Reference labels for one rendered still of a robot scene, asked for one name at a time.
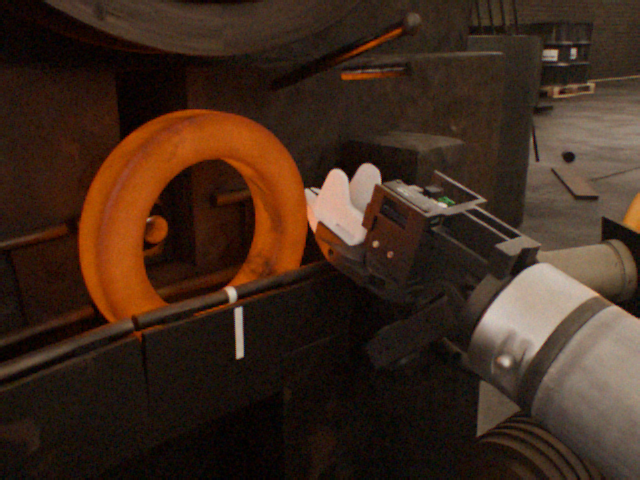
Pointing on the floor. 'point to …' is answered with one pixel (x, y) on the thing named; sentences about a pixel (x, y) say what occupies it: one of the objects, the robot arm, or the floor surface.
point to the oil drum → (512, 119)
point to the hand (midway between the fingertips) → (315, 205)
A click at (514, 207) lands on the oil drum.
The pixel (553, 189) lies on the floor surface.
